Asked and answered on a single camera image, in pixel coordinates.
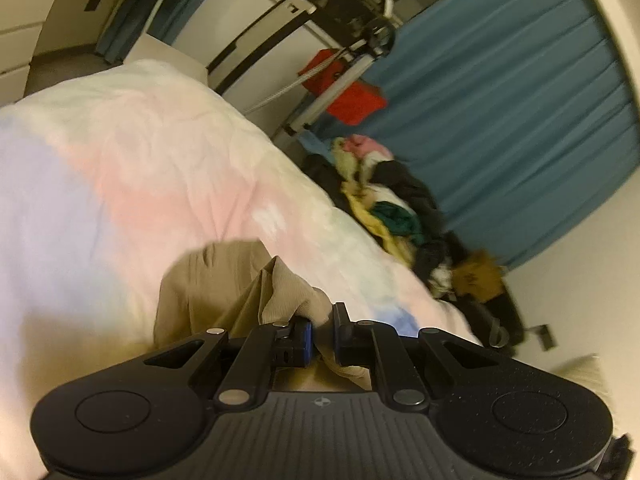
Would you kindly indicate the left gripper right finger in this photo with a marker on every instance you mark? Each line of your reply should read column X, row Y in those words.
column 378, row 347

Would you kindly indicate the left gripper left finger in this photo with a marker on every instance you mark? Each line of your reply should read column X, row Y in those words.
column 253, row 360

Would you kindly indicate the beige trousers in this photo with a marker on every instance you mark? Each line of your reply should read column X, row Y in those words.
column 238, row 286

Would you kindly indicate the pile of mixed clothes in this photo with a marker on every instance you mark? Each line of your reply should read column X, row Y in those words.
column 396, row 209

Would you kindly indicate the yellow paper bag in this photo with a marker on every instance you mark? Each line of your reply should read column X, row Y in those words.
column 478, row 276

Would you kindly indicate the pastel tie-dye duvet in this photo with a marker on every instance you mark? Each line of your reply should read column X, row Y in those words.
column 106, row 181

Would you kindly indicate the large blue curtain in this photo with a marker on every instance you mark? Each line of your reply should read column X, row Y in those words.
column 518, row 115

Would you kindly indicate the garment steamer stand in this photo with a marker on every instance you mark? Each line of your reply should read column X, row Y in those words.
column 375, row 40

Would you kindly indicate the white ironing board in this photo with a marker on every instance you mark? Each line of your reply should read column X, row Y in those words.
column 273, row 27

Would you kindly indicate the narrow blue curtain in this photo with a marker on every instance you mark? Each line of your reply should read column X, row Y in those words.
column 162, row 19

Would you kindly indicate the white dressing table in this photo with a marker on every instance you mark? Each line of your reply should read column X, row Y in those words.
column 65, row 15

